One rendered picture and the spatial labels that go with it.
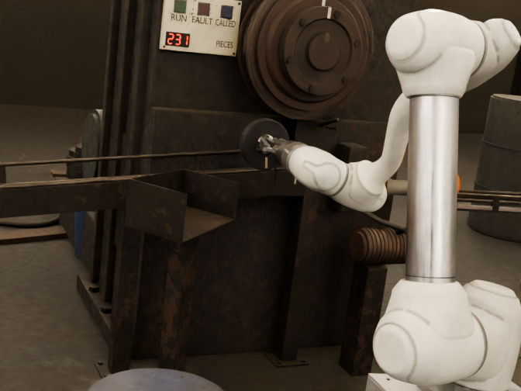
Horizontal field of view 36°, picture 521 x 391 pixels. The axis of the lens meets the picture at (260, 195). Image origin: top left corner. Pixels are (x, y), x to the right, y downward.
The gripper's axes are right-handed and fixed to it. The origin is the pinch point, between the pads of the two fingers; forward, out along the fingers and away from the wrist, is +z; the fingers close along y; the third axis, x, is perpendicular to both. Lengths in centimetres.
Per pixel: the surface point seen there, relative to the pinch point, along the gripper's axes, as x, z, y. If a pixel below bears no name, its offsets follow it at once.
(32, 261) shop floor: -91, 132, -44
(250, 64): 19.2, 20.8, 0.9
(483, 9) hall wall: 41, 630, 581
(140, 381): -38, -70, -54
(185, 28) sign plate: 27.2, 34.5, -17.2
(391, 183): -17, 14, 58
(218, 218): -23.4, -5.7, -14.2
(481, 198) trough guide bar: -18, -1, 87
